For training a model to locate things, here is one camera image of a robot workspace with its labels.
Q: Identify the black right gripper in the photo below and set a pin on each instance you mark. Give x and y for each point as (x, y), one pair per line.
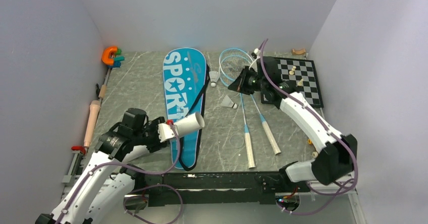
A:
(238, 85)

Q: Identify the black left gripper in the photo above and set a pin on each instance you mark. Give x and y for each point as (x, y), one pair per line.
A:
(156, 145)

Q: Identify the white shuttlecock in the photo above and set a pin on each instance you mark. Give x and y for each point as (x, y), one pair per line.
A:
(214, 77)
(228, 102)

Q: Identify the white shuttlecock tube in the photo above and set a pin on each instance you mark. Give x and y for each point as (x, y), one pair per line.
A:
(189, 124)

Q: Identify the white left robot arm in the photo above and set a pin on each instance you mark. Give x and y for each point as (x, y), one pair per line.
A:
(108, 170)

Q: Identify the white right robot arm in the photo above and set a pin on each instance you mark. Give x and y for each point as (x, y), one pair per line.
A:
(336, 153)

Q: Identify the blue badminton racket right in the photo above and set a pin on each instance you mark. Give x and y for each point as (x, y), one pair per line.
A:
(239, 52)

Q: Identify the cream chess pawn upper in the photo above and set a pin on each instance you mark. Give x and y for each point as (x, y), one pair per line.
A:
(292, 71)

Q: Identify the blue racket bag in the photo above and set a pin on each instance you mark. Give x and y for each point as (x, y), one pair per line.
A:
(186, 78)

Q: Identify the black white chessboard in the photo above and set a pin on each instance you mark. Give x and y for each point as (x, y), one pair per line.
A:
(305, 69)

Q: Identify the wooden arch block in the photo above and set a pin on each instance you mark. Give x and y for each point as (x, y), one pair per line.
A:
(298, 51)

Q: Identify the green blue toy blocks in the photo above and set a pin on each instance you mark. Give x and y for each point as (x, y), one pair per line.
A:
(117, 58)

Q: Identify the orange C-shaped toy block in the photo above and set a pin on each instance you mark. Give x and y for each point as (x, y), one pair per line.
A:
(108, 55)

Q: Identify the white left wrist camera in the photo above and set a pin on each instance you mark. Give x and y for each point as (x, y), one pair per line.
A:
(166, 131)

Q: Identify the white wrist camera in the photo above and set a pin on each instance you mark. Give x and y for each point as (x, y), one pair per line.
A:
(166, 131)
(256, 56)

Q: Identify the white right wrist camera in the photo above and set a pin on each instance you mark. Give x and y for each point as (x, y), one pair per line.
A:
(256, 56)

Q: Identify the beige handle tool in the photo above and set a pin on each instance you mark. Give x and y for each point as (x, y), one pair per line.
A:
(93, 114)

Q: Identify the red clamp on rail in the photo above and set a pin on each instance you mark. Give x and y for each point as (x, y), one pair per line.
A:
(81, 149)

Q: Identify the black base frame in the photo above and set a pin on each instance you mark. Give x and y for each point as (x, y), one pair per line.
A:
(262, 187)

